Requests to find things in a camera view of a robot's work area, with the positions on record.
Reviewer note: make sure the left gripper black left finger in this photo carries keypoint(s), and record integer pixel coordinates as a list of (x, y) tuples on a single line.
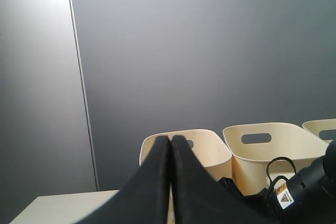
[(144, 199)]

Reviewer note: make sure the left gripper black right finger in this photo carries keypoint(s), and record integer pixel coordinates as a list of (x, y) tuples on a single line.
[(198, 198)]

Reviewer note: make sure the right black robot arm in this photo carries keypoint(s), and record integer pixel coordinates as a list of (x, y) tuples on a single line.
[(307, 197)]

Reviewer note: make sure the left cream plastic bin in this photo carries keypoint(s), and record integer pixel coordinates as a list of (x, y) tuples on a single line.
[(207, 146)]

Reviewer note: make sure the cream plastic bin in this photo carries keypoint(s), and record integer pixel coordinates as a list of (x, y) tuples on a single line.
[(263, 151), (207, 146), (323, 129)]

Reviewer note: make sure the middle cream plastic bin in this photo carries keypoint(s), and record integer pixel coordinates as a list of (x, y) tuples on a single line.
[(263, 151)]

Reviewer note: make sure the right cream plastic bin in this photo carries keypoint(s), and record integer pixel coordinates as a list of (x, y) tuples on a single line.
[(323, 129)]

